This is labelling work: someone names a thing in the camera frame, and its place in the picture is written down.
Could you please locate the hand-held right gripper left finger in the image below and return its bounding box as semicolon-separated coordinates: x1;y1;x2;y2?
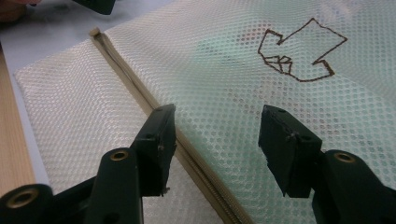
130;103;177;198

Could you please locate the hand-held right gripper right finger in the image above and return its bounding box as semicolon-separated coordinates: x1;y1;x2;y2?
258;105;323;199

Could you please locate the green cloth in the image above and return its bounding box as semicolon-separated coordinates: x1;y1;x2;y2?
174;0;396;224

